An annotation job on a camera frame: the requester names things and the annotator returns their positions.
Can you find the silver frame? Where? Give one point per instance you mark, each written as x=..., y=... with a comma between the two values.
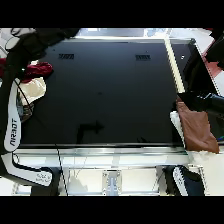
x=100, y=156

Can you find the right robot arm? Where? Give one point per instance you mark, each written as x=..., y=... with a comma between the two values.
x=186, y=181

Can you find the brown T-shirt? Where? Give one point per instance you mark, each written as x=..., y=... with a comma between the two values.
x=196, y=130

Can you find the white garment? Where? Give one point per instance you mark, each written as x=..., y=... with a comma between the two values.
x=176, y=125

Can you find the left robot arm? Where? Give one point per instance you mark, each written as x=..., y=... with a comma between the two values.
x=13, y=133

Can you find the cream garment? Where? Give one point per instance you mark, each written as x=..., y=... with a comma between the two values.
x=35, y=88

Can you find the brown striped garment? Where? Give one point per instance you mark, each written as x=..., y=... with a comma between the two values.
x=26, y=111

